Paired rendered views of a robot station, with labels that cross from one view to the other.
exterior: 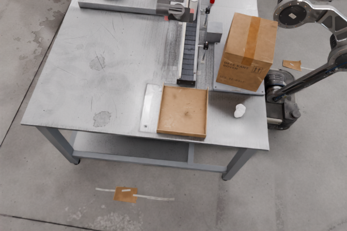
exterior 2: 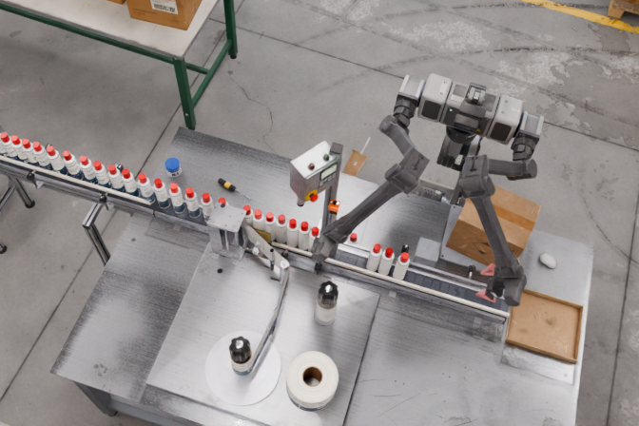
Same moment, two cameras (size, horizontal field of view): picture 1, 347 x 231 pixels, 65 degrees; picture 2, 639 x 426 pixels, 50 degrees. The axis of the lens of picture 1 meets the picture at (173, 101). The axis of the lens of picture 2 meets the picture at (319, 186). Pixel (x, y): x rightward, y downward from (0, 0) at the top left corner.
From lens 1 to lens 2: 2.46 m
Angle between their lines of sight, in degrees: 38
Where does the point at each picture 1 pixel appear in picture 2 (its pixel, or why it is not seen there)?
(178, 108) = (541, 329)
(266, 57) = (533, 208)
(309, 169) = not seen: hidden behind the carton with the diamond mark
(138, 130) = (571, 384)
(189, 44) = (447, 290)
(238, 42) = (509, 230)
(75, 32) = not seen: outside the picture
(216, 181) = not seen: hidden behind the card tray
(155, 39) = (421, 337)
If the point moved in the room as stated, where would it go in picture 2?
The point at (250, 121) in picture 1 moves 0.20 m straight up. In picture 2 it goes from (559, 254) to (574, 234)
